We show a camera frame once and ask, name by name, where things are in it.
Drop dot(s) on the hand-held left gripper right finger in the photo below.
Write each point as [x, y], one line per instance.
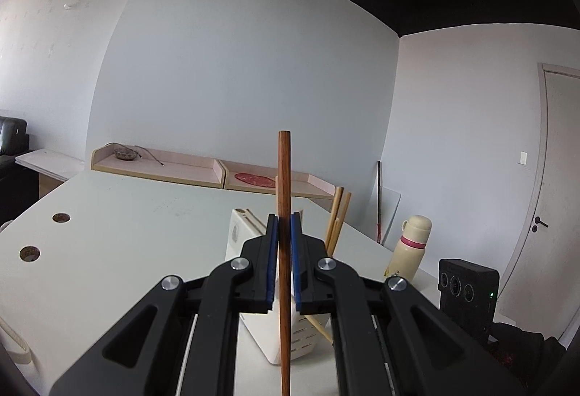
[295, 260]

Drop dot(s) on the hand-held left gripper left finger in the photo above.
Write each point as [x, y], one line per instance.
[272, 260]

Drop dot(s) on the cream slotted utensil holder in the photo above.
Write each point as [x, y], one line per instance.
[260, 341]

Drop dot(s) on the dark brown wooden chopstick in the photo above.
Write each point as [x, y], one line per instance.
[284, 178]

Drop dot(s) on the pink wooden tray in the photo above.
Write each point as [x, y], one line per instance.
[308, 186]
[181, 167]

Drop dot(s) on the cream thermos bottle pink band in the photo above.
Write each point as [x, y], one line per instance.
[408, 251]

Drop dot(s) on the dark patterned cloth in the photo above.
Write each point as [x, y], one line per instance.
[530, 355]

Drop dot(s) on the flat red object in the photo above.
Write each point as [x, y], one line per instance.
[253, 179]

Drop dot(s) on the white leaning board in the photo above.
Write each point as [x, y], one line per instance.
[389, 214]

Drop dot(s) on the white door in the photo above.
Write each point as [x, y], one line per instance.
[557, 151]

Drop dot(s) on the white side table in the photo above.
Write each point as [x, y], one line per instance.
[50, 162]

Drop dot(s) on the black leather sofa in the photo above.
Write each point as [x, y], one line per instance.
[11, 137]

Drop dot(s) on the white wall switch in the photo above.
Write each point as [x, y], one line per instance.
[524, 158]

